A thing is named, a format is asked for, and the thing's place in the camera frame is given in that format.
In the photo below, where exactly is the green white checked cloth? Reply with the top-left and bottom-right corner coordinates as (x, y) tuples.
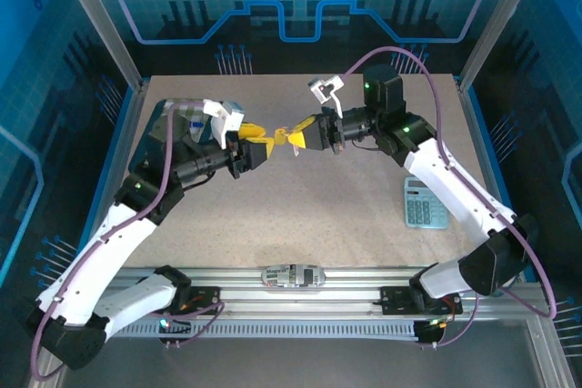
(170, 100), (215, 144)

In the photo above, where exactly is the blue table edge strip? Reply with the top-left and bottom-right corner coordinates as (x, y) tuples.
(75, 81), (140, 271)
(466, 85), (536, 280)

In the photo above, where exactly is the light blue calculator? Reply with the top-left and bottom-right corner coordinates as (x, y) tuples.
(404, 176), (449, 229)

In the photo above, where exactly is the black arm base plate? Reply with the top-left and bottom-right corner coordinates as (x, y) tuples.
(181, 285), (223, 316)
(379, 285), (464, 316)

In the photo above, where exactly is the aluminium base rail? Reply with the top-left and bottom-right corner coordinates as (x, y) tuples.
(111, 264), (547, 319)

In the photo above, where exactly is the aluminium frame post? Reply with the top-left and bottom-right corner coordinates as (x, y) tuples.
(50, 0), (150, 92)
(456, 0), (555, 93)

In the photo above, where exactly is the grey slotted cable duct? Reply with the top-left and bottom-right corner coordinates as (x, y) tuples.
(105, 317), (422, 340)

